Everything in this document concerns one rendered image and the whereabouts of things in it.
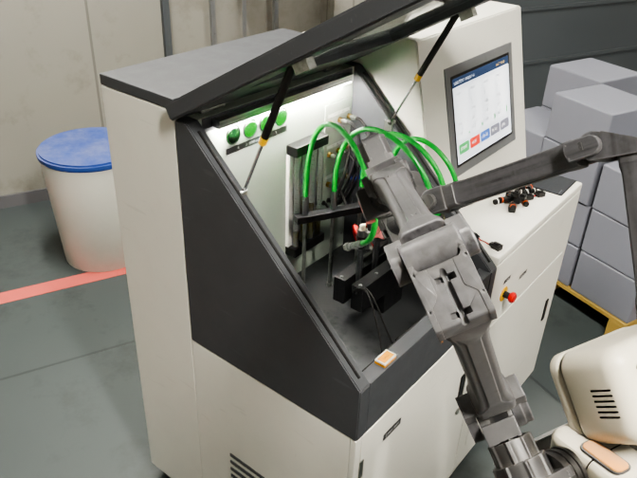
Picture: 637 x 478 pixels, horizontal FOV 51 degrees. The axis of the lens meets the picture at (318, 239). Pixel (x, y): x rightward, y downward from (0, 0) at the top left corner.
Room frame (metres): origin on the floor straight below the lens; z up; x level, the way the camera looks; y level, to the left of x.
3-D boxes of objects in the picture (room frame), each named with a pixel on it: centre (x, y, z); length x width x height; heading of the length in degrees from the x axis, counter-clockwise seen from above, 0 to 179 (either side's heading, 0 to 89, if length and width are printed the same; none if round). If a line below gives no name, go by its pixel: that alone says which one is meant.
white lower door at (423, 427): (1.40, -0.32, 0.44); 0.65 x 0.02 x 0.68; 142
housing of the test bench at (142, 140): (2.12, 0.03, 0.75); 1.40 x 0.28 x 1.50; 142
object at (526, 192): (2.05, -0.68, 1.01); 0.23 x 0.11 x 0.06; 142
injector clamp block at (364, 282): (1.65, -0.19, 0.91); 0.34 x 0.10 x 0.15; 142
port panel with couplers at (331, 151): (1.91, -0.06, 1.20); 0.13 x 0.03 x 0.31; 142
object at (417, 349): (1.41, -0.31, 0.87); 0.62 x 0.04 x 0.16; 142
